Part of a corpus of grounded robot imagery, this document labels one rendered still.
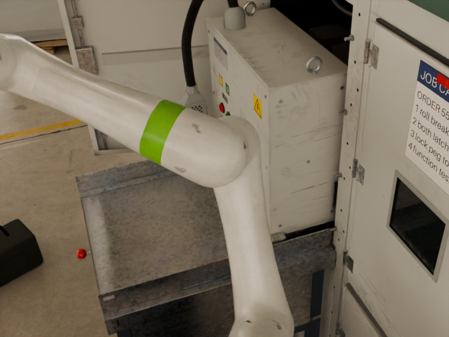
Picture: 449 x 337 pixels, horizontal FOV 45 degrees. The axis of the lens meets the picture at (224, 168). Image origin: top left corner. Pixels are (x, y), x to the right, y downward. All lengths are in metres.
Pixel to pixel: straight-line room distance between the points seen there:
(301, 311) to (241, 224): 0.73
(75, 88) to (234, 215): 0.40
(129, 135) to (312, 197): 0.71
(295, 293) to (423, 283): 0.58
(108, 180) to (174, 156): 1.00
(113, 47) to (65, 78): 0.91
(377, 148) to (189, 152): 0.46
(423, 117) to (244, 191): 0.37
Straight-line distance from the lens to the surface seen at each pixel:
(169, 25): 1.89
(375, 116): 1.20
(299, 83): 1.31
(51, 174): 3.60
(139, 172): 1.94
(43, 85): 1.04
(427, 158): 1.07
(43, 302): 2.80
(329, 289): 1.77
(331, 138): 1.45
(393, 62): 1.11
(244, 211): 1.11
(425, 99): 1.04
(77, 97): 1.01
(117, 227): 1.77
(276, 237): 1.55
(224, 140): 0.93
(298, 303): 1.76
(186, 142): 0.93
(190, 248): 1.65
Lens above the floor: 2.00
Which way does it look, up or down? 36 degrees down
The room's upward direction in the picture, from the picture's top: 4 degrees counter-clockwise
